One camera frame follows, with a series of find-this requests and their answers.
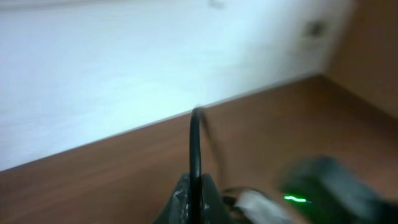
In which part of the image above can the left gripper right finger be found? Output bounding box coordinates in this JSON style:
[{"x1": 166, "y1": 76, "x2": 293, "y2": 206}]
[{"x1": 202, "y1": 174, "x2": 233, "y2": 224}]

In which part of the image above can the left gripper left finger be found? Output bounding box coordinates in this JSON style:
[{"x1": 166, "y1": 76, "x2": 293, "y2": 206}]
[{"x1": 152, "y1": 173, "x2": 190, "y2": 224}]

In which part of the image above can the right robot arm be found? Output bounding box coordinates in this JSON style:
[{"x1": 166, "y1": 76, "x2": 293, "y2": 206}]
[{"x1": 278, "y1": 156, "x2": 397, "y2": 224}]

